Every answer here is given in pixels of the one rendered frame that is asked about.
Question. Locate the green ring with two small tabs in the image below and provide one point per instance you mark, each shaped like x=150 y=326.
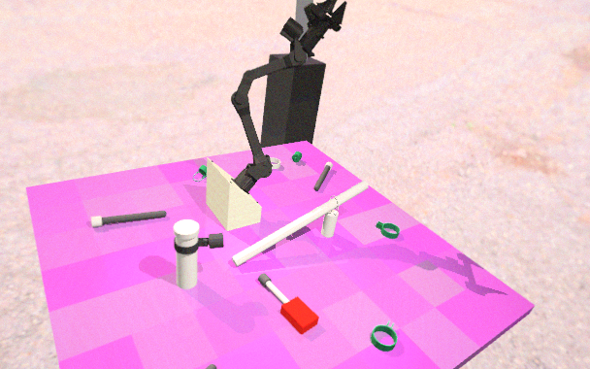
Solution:
x=390 y=332
x=389 y=235

